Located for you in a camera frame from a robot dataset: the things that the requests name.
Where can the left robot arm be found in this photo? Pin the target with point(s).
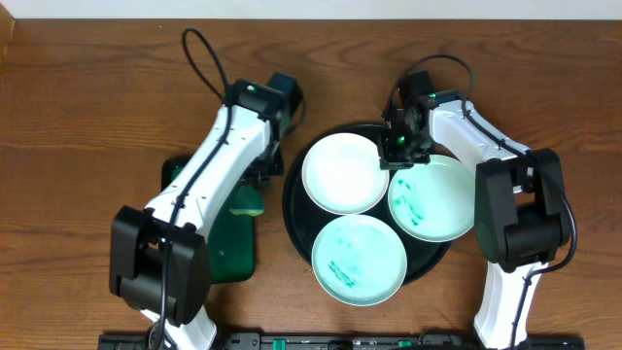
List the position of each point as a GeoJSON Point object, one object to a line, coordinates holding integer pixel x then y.
{"type": "Point", "coordinates": [159, 259]}

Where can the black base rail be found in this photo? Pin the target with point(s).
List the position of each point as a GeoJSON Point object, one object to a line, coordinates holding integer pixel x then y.
{"type": "Point", "coordinates": [255, 341]}

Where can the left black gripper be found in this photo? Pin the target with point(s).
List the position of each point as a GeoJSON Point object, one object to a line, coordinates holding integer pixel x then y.
{"type": "Point", "coordinates": [265, 171]}

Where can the light green plate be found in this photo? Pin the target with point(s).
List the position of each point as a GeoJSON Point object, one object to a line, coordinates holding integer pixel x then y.
{"type": "Point", "coordinates": [433, 202]}
{"type": "Point", "coordinates": [359, 260]}

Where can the round black serving tray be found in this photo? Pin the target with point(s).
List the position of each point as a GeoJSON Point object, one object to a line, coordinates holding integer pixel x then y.
{"type": "Point", "coordinates": [304, 219]}

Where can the light green plate front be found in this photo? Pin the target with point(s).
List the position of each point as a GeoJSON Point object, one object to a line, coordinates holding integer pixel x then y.
{"type": "Point", "coordinates": [359, 260]}

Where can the white plate with green smear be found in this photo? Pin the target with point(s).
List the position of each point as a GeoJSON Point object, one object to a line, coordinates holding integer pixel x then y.
{"type": "Point", "coordinates": [341, 174]}

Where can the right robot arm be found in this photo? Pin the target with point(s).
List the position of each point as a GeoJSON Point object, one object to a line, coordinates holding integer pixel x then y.
{"type": "Point", "coordinates": [521, 213]}

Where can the green sponge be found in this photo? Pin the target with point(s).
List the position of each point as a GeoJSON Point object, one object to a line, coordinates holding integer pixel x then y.
{"type": "Point", "coordinates": [247, 201]}

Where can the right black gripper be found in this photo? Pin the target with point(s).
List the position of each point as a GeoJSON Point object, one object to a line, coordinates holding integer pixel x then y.
{"type": "Point", "coordinates": [389, 159]}

